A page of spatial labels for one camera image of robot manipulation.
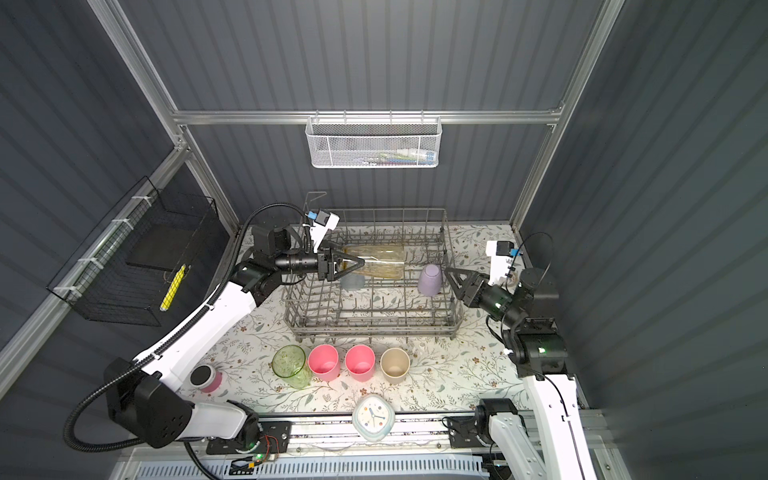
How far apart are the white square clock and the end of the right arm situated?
0.40 metres

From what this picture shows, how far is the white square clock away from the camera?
0.74 metres

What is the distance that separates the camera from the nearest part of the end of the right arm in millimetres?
550
